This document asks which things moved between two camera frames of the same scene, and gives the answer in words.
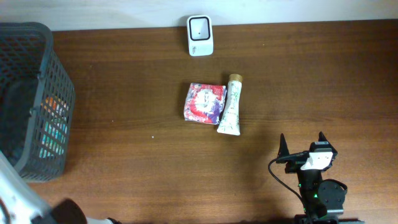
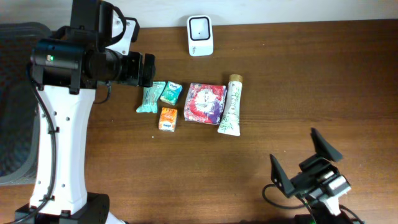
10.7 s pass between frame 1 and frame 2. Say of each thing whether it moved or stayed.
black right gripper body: moved
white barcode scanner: stayed
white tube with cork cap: stayed
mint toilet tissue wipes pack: moved
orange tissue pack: moved
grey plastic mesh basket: stayed
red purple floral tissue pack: stayed
